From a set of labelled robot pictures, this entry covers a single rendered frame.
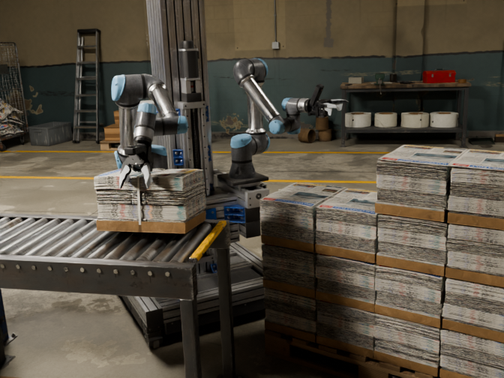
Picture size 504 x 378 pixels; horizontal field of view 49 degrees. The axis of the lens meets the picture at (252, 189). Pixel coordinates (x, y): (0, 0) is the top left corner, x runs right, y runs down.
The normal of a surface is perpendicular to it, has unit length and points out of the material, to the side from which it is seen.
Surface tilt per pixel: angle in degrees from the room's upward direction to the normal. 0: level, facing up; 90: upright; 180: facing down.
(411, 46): 90
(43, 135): 89
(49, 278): 90
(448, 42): 90
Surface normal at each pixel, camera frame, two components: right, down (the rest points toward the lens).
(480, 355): -0.55, 0.22
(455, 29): -0.20, 0.26
